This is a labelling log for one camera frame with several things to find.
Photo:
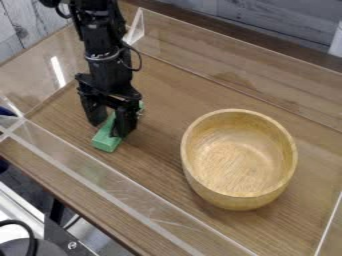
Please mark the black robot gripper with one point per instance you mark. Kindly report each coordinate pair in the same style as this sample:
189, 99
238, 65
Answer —
106, 87

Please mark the green rectangular block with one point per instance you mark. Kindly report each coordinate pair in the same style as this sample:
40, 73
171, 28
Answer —
103, 140

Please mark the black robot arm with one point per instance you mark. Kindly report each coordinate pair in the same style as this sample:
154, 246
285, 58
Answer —
100, 27

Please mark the brown wooden bowl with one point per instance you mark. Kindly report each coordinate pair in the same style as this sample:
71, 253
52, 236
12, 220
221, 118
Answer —
239, 158

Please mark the black metal bracket with screw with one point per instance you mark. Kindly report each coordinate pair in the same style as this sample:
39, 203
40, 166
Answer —
64, 240

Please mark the clear acrylic tray wall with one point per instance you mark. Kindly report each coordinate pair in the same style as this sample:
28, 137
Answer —
131, 192

